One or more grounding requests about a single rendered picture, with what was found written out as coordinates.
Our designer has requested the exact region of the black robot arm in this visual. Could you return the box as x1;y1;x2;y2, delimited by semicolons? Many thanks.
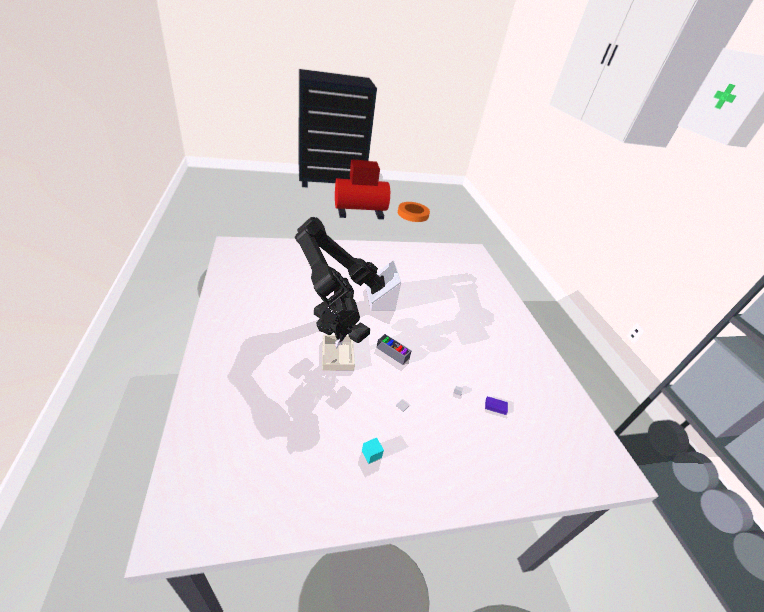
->
295;217;385;335

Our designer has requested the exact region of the cyan cube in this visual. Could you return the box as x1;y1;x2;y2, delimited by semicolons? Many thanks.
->
362;437;384;464

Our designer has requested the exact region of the beige open tray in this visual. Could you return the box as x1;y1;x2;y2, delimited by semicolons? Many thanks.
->
322;335;355;371

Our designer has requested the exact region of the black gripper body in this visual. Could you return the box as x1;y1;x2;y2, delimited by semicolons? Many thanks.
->
314;302;371;343

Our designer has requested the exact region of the purple rectangular block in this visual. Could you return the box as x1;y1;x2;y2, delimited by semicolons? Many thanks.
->
485;396;508;415

